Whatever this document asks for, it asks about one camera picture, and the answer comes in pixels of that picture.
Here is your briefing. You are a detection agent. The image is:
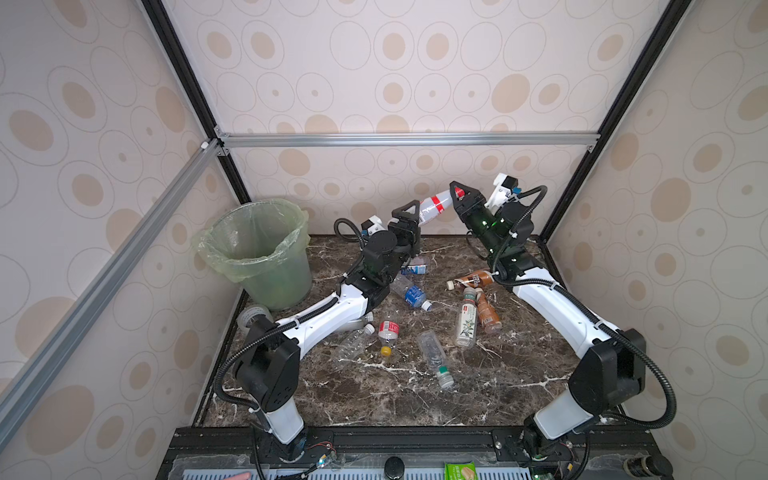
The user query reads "white bottle red cap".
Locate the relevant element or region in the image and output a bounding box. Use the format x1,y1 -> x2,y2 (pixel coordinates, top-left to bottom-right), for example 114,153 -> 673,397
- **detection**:
418,188 -> 457,226

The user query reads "brown Nescafe bottle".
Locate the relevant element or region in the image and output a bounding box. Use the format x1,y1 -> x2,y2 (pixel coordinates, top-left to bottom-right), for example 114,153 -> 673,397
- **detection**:
476,288 -> 502,335
446,270 -> 495,291

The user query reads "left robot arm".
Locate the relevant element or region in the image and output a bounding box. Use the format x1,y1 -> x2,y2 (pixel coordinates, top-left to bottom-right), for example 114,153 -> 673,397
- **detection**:
216,200 -> 421,449

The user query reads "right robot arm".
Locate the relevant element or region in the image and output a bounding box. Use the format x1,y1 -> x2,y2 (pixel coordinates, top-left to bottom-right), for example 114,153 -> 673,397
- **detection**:
448,174 -> 645,441

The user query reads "grey mesh waste bin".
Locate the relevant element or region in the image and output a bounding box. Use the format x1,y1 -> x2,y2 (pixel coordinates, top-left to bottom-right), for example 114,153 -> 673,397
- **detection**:
200,198 -> 313,312

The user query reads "green plastic bin liner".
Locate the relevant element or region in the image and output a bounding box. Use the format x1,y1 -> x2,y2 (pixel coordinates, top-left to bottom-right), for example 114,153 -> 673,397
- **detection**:
191,197 -> 311,284

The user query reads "clear bottle pink label blue cap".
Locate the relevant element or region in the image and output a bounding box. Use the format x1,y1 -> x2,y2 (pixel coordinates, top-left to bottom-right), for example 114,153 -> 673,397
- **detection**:
401,256 -> 429,275

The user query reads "clear Pocari bottle blue label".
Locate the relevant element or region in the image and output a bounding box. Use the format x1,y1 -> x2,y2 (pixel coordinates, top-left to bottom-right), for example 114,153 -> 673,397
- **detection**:
390,274 -> 432,312

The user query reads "flat clear bottle white cap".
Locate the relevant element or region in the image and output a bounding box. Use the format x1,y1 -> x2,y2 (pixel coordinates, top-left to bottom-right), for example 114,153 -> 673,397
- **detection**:
337,312 -> 374,332

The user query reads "clear bottle green label grey cap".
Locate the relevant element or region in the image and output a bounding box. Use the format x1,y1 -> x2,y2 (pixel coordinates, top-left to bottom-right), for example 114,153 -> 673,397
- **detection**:
455,287 -> 477,348

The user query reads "clear bottle red label yellow cap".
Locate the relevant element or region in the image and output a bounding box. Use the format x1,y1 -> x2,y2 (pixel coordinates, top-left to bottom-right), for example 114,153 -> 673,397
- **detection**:
378,321 -> 400,357

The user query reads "clear bottle green neck band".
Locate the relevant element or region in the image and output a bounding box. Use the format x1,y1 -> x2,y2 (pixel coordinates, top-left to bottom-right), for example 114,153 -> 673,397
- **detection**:
417,330 -> 455,390

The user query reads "crushed clear bottle white cap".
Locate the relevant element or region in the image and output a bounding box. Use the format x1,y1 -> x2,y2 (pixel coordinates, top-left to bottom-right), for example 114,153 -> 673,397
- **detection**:
332,324 -> 376,371

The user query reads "black round knob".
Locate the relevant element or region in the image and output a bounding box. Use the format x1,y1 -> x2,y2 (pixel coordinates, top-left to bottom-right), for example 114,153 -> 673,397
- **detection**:
383,456 -> 406,480

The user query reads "green snack packet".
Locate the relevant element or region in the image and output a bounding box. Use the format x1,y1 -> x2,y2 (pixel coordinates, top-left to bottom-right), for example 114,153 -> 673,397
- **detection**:
444,462 -> 479,480

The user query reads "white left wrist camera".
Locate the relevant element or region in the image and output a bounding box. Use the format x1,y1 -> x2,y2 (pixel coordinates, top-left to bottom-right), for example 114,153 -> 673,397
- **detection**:
360,215 -> 386,237

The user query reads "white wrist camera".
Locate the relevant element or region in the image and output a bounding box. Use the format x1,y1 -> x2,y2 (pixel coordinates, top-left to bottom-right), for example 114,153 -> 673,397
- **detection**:
485,173 -> 521,215
360,215 -> 386,237

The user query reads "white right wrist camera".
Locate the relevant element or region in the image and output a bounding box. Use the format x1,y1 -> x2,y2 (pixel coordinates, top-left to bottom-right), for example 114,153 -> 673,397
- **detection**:
485,173 -> 521,215

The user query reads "aluminium frame rail back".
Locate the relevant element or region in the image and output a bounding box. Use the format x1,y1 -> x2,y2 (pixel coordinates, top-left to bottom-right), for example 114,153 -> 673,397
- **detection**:
221,131 -> 600,149

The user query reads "aluminium frame rail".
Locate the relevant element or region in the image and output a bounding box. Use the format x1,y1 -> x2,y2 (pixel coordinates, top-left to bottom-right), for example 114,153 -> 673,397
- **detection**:
221,131 -> 600,149
1,138 -> 223,448

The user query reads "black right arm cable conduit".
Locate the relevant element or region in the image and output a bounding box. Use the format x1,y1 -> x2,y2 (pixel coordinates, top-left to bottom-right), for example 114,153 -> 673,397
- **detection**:
488,184 -> 678,431

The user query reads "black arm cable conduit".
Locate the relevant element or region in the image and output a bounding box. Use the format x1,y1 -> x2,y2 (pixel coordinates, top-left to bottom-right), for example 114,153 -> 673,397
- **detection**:
488,184 -> 678,431
212,217 -> 368,409

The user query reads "aluminium frame rail left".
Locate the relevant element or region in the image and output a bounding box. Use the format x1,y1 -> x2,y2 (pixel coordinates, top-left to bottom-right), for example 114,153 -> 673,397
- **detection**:
1,138 -> 223,448

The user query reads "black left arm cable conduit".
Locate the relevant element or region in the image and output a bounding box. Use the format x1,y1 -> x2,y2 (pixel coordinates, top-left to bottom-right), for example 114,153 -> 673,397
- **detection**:
212,217 -> 368,409

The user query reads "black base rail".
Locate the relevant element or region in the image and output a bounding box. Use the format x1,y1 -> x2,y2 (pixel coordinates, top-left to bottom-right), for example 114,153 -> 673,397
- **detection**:
156,426 -> 674,479

